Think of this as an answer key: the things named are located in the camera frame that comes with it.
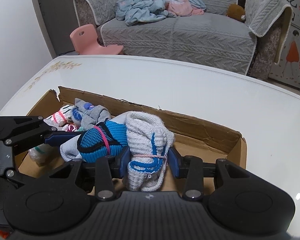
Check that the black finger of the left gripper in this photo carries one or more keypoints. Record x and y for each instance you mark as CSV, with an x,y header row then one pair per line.
x,y
56,138

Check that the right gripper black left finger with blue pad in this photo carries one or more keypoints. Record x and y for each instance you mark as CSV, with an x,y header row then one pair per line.
x,y
106,169

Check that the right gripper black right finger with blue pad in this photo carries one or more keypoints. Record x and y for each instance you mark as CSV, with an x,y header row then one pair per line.
x,y
189,169

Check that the blue black sock bundle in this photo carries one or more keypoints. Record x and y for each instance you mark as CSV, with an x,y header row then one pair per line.
x,y
104,139

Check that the white blue knit sock bundle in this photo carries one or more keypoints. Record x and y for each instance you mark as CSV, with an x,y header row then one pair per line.
x,y
149,141

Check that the white magenta teal sock bundle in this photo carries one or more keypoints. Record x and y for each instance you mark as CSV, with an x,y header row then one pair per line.
x,y
71,127

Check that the clear teal-banded sock bundle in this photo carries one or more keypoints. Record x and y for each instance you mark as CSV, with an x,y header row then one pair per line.
x,y
42,154

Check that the white pink striped sock bundle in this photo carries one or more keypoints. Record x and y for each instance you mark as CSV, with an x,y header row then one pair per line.
x,y
61,117

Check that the shallow brown cardboard box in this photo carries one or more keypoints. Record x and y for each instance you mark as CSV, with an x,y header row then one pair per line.
x,y
193,136

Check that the grey blue sock bundle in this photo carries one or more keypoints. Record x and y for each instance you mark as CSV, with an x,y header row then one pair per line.
x,y
85,115

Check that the small pink plastic chair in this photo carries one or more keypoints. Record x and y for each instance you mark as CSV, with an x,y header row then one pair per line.
x,y
84,40

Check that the dark grey door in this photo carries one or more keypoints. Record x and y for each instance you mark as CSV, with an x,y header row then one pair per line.
x,y
60,20

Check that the grey quilted sofa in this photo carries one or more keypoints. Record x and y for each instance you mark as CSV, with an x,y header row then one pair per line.
x,y
212,39

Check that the pink garment on sofa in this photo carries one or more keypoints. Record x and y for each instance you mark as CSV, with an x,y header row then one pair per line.
x,y
183,8

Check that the brown plush toy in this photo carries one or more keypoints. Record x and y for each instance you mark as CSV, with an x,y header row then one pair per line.
x,y
236,12

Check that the light blue crumpled blanket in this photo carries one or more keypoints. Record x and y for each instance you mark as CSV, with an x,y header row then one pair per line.
x,y
147,11

